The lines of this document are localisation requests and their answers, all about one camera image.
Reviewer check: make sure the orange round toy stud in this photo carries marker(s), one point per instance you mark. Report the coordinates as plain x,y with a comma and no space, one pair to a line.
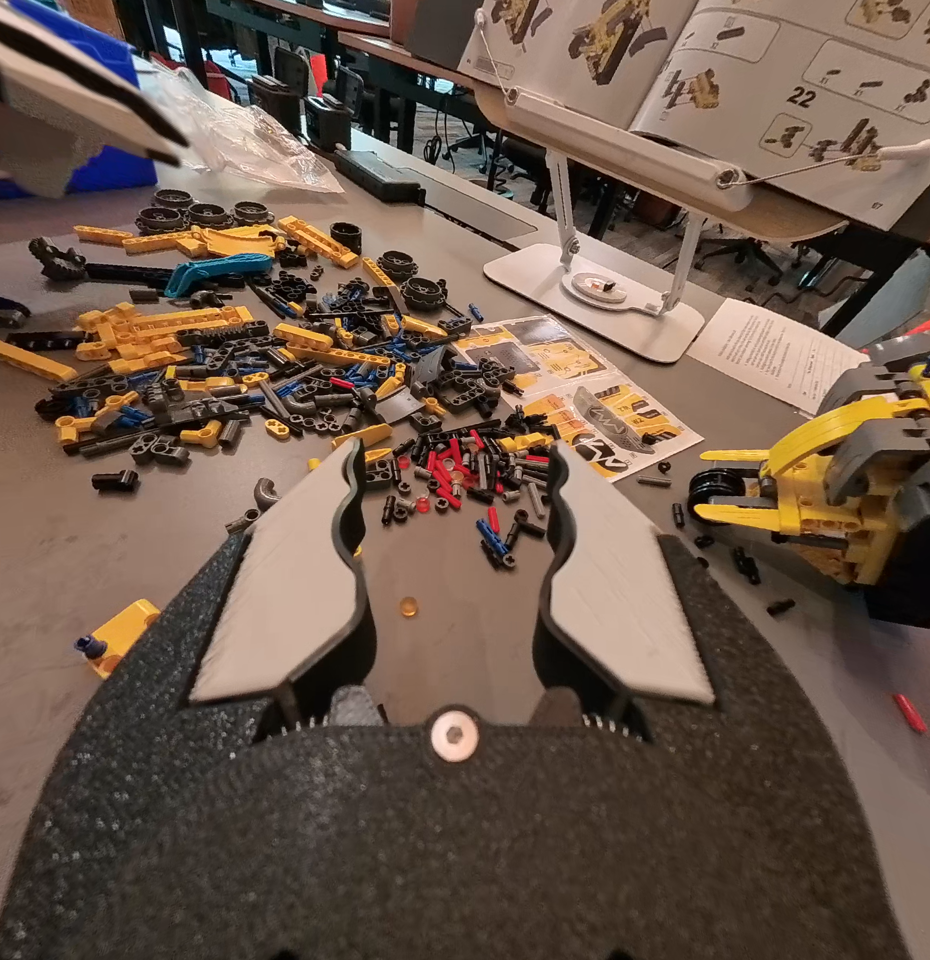
409,608

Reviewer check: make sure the clear plastic bag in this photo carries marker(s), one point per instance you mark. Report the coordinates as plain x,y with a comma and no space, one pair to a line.
247,142

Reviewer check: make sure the teal brick separator tool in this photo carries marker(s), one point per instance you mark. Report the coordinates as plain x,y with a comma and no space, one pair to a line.
225,268

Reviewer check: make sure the black power strip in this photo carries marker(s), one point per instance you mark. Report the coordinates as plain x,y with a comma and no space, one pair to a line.
382,176

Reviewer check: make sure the white book stand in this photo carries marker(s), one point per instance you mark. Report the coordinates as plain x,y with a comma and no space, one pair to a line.
622,315

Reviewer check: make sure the yellow toy brick beam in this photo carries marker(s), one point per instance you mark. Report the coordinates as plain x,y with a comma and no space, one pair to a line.
124,634

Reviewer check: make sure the red toy pin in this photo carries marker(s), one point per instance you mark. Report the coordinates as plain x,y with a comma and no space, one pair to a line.
910,712

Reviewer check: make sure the black electronic box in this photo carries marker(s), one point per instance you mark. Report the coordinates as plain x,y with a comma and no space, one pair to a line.
277,101
330,120

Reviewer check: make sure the yellow grey sticker sheet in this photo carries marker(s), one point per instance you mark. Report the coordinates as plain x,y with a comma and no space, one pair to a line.
570,375

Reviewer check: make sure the open instruction booklet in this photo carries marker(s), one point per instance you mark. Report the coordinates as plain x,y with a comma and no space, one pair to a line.
734,67

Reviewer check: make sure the pile of toy brick pieces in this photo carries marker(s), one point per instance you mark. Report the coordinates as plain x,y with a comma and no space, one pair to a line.
210,330

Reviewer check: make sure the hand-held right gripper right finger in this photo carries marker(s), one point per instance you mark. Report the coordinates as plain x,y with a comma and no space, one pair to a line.
630,600

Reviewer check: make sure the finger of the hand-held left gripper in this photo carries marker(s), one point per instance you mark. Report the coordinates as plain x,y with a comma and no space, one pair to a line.
67,105
75,66

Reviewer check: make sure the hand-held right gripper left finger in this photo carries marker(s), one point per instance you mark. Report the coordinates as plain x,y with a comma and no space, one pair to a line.
277,600

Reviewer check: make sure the scattered black toy pins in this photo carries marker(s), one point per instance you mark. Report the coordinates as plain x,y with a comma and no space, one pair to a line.
746,564

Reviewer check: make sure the blue plastic bin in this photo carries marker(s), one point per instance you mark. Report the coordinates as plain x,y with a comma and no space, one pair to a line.
97,37

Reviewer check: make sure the printed white paper sheets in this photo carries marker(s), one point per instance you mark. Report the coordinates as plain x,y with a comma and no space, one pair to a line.
772,352

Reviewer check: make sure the yellow grey toy brick robot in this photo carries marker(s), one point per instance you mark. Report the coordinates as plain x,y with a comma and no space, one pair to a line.
847,465

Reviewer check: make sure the black office chair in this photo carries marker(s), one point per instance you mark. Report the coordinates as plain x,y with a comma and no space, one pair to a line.
742,251
480,157

